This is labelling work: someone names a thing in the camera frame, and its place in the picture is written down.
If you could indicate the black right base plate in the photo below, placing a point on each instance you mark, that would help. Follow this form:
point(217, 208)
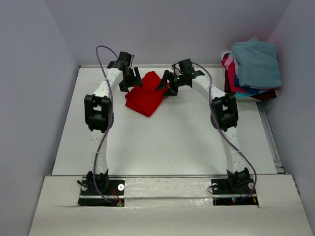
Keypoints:
point(223, 195)

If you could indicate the dark maroon t shirt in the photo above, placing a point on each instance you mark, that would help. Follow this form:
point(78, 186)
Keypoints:
point(265, 95)

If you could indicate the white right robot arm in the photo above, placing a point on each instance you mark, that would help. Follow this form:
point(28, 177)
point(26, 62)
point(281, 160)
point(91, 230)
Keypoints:
point(223, 115)

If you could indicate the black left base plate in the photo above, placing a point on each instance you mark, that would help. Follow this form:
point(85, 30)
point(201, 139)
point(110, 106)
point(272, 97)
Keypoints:
point(113, 196)

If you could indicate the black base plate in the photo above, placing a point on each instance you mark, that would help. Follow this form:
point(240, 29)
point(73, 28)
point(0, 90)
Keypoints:
point(223, 195)
point(113, 196)

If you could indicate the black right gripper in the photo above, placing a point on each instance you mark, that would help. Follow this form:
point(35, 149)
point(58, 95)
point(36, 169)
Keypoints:
point(163, 83)

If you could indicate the red t shirt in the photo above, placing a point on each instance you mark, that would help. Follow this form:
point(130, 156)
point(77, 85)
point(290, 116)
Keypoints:
point(146, 99)

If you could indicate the pink t shirt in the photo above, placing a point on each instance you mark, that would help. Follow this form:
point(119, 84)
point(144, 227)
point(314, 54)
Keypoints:
point(228, 63)

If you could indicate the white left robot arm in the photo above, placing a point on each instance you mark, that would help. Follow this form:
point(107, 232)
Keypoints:
point(99, 115)

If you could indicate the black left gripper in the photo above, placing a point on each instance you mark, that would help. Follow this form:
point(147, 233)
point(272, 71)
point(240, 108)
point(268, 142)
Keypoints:
point(136, 81)

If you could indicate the bright blue t shirt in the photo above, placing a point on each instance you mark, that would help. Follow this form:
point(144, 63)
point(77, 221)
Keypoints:
point(243, 92)

